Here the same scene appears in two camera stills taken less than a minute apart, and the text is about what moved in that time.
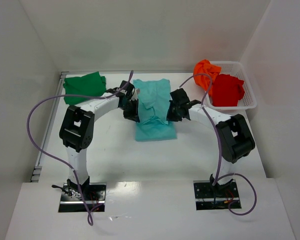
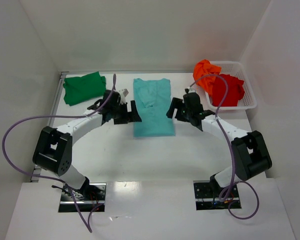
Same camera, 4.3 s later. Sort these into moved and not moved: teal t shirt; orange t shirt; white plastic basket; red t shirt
Moved: teal t shirt
Not moved: white plastic basket; orange t shirt; red t shirt
